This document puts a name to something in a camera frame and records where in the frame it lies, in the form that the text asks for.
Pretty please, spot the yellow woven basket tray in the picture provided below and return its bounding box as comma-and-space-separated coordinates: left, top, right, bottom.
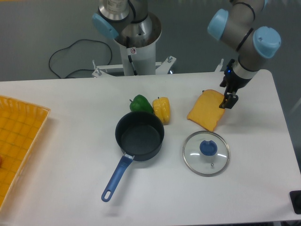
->
0, 96, 51, 207

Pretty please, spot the black object at table edge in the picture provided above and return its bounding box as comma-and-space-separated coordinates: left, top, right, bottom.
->
289, 190, 301, 215

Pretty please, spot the black saucepan blue handle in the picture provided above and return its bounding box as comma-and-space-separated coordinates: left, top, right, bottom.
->
101, 112, 165, 202

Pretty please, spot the black cable on floor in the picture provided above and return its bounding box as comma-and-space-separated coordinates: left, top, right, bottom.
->
48, 39, 113, 79

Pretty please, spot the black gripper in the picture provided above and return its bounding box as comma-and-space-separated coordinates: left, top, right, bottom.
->
219, 59, 252, 109

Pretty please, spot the green toy bell pepper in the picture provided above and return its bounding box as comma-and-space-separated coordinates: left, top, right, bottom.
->
129, 95, 153, 113

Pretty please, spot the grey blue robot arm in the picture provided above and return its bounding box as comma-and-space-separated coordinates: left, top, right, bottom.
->
92, 0, 281, 109

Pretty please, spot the yellow toy bell pepper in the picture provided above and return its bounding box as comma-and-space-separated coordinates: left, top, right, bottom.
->
152, 97, 171, 125

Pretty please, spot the glass pot lid blue knob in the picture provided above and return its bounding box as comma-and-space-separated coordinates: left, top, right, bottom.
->
182, 131, 230, 177

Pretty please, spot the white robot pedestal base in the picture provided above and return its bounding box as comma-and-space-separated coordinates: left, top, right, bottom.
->
92, 13, 177, 76

